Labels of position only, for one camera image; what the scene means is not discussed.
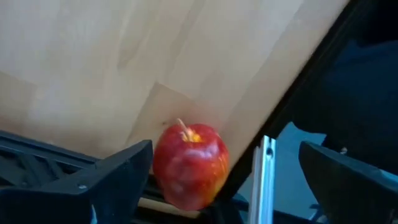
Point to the red and yellow apple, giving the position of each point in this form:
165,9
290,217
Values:
189,168

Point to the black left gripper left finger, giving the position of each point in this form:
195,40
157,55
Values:
102,193

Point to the silver metal bracket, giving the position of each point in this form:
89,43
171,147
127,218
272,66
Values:
262,174

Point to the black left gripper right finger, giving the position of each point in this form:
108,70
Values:
351,193

